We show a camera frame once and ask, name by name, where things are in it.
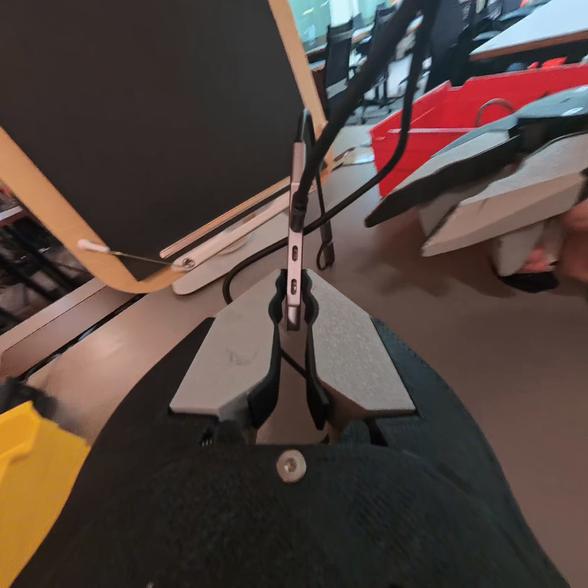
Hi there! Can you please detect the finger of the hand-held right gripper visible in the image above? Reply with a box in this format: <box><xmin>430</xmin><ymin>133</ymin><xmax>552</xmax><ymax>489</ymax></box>
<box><xmin>366</xmin><ymin>127</ymin><xmax>526</xmax><ymax>228</ymax></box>
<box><xmin>419</xmin><ymin>147</ymin><xmax>588</xmax><ymax>258</ymax></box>

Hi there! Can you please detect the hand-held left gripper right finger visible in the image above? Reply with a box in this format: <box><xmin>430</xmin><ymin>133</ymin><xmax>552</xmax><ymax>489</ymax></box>
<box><xmin>305</xmin><ymin>269</ymin><xmax>416</xmax><ymax>429</ymax></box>

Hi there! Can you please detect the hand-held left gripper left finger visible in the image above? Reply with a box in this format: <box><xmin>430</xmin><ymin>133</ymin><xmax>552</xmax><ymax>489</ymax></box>
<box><xmin>170</xmin><ymin>269</ymin><xmax>281</xmax><ymax>428</ymax></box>

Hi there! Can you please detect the red plastic bin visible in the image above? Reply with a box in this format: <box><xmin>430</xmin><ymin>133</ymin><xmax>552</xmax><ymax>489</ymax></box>
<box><xmin>370</xmin><ymin>60</ymin><xmax>588</xmax><ymax>198</ymax></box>

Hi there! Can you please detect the black hub cable with adapter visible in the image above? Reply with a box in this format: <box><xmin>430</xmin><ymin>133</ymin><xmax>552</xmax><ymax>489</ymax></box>
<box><xmin>279</xmin><ymin>111</ymin><xmax>337</xmax><ymax>379</ymax></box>

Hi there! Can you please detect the thick black cable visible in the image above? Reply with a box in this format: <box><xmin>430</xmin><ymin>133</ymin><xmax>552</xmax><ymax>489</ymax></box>
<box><xmin>221</xmin><ymin>0</ymin><xmax>442</xmax><ymax>308</ymax></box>

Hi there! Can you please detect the yellow plastic bin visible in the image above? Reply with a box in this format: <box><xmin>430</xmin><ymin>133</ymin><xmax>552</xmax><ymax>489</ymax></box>
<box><xmin>0</xmin><ymin>400</ymin><xmax>92</xmax><ymax>588</ymax></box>

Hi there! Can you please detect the person's right hand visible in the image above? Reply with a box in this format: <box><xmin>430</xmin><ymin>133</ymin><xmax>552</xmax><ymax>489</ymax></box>
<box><xmin>559</xmin><ymin>201</ymin><xmax>588</xmax><ymax>285</ymax></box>

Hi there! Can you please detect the black office chair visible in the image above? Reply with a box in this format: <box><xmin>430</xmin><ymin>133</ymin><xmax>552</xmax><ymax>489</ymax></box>
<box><xmin>322</xmin><ymin>19</ymin><xmax>361</xmax><ymax>120</ymax></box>

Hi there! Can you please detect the black board on stand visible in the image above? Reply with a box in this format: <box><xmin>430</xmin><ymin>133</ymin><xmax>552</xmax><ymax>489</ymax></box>
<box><xmin>0</xmin><ymin>0</ymin><xmax>329</xmax><ymax>295</ymax></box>

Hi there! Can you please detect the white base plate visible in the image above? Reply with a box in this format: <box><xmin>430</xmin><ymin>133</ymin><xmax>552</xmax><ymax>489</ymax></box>
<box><xmin>170</xmin><ymin>230</ymin><xmax>269</xmax><ymax>296</ymax></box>

